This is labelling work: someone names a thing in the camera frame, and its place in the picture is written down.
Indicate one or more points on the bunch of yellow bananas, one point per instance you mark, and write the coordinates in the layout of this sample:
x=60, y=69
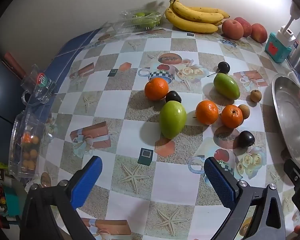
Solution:
x=190, y=23

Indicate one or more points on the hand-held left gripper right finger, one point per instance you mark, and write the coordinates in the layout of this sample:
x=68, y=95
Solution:
x=218, y=180

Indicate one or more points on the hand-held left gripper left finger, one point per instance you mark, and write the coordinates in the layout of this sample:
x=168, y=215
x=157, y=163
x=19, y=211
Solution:
x=87, y=180

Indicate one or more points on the clear plastic kumquat box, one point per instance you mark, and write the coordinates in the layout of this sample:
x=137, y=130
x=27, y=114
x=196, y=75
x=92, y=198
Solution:
x=27, y=127

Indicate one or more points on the white lamp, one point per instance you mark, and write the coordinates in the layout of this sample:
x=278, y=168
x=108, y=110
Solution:
x=293, y=15

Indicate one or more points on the dark plum with stem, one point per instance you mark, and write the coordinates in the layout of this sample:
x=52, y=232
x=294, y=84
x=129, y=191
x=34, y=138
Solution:
x=223, y=67

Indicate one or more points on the orange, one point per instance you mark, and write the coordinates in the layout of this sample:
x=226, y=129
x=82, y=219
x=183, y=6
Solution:
x=231, y=116
x=156, y=89
x=207, y=112

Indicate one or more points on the green mango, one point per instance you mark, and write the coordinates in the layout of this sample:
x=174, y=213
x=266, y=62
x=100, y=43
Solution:
x=172, y=119
x=226, y=85

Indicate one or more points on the teal plastic object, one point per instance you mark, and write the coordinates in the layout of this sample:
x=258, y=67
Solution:
x=11, y=200

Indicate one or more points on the printed checkered tablecloth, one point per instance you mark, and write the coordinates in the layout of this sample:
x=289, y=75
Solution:
x=165, y=175

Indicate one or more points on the white blue printed packet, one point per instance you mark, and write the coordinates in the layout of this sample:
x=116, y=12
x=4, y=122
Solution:
x=295, y=47

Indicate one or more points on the dark blue cabinet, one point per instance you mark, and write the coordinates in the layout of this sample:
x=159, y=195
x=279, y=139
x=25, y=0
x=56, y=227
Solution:
x=2, y=100

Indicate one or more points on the brown longan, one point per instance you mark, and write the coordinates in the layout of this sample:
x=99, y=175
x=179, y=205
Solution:
x=255, y=95
x=244, y=111

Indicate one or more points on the glass mug with round logo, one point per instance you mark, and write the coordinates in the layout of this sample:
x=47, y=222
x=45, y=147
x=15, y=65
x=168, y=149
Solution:
x=40, y=90

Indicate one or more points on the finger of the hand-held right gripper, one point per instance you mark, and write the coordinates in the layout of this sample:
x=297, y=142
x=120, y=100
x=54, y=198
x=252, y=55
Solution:
x=298, y=180

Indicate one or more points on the pile of small kumquats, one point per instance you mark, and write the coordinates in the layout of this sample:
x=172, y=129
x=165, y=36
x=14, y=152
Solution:
x=30, y=155

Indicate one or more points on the green lime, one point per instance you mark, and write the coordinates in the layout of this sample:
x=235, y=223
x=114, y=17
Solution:
x=136, y=21
x=150, y=24
x=140, y=15

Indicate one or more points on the red apple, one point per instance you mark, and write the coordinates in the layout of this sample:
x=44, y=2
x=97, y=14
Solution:
x=232, y=29
x=259, y=32
x=245, y=25

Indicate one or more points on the clear plastic clamshell container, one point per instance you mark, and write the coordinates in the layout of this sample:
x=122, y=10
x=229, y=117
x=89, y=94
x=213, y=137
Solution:
x=125, y=25

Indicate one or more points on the teal box with red mark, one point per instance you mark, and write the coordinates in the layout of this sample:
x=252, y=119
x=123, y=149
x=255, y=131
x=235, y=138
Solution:
x=273, y=51

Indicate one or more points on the white power adapter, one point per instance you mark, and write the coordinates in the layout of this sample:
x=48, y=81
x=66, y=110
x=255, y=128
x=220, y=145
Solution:
x=286, y=37

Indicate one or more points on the steel bowl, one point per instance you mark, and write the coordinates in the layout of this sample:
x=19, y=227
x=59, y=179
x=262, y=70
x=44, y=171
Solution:
x=290, y=115

